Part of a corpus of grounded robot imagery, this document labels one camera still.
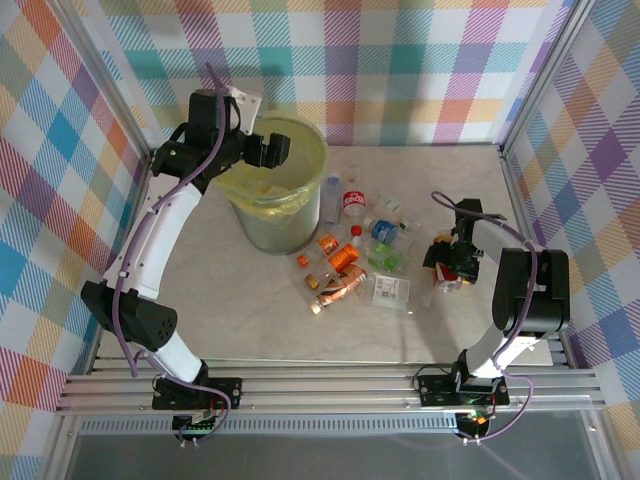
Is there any clear bottle green label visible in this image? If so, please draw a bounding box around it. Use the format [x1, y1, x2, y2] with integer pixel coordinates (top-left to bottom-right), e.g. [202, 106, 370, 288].
[349, 235, 407, 275]

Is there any clear plastic packet white label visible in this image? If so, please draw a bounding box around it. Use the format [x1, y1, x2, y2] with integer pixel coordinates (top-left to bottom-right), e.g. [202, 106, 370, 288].
[358, 272, 434, 316]

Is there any blue label plastic bottle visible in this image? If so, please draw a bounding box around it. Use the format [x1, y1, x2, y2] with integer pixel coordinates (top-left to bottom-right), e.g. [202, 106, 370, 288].
[363, 217, 401, 242]

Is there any tall clear bottle blue cap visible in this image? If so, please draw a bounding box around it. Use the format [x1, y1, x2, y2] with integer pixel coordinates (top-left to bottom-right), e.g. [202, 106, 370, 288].
[322, 173, 344, 226]

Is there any red label plastic bottle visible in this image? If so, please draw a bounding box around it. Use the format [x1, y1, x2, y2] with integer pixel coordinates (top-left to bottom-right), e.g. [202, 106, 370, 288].
[341, 187, 369, 218]

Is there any orange soda bottle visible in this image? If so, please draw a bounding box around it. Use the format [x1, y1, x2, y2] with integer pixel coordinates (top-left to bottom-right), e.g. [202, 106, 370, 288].
[327, 243, 362, 274]

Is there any copper coloured plastic bottle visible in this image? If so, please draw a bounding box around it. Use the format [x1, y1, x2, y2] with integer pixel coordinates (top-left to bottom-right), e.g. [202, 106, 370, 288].
[310, 264, 369, 315]

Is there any clear bottle yellow cap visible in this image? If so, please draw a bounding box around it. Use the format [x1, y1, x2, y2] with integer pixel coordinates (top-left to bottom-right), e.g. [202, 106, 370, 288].
[305, 269, 346, 291]

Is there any yellow bin liner bag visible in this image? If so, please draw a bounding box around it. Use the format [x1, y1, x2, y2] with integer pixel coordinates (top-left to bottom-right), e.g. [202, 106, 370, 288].
[208, 113, 330, 225]

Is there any clear plastic bin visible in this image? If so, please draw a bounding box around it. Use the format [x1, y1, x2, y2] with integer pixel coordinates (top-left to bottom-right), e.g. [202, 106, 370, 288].
[208, 113, 330, 254]

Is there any plaid fabric panel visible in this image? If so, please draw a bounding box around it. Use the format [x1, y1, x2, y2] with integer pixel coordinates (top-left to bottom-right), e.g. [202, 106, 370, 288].
[64, 0, 584, 148]
[502, 0, 640, 436]
[0, 0, 151, 459]

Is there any black controller board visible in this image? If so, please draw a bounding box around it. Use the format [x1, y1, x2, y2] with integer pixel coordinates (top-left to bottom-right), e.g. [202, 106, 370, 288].
[171, 412, 222, 437]
[456, 409, 495, 437]

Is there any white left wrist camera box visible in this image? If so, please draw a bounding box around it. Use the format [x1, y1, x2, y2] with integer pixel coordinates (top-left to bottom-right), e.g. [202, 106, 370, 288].
[225, 86, 265, 135]

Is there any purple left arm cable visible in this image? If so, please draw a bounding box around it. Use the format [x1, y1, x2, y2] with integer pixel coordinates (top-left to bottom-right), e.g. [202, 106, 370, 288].
[110, 60, 235, 449]

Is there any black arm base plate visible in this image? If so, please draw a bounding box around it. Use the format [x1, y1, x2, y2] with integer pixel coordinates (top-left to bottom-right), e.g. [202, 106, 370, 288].
[416, 372, 512, 409]
[151, 375, 245, 412]

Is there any aluminium frame post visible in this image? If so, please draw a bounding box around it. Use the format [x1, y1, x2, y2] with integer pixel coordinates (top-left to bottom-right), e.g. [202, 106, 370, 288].
[49, 0, 164, 157]
[498, 0, 600, 157]

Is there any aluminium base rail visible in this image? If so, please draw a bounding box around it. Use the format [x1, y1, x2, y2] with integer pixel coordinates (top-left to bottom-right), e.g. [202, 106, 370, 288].
[54, 362, 609, 416]

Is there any slotted grey cable duct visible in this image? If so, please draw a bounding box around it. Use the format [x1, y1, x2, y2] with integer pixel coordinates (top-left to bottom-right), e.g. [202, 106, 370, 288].
[79, 418, 461, 435]

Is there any aluminium frame bar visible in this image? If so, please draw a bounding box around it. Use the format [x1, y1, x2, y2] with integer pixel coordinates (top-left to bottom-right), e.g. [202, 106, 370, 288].
[582, 404, 621, 480]
[42, 413, 84, 480]

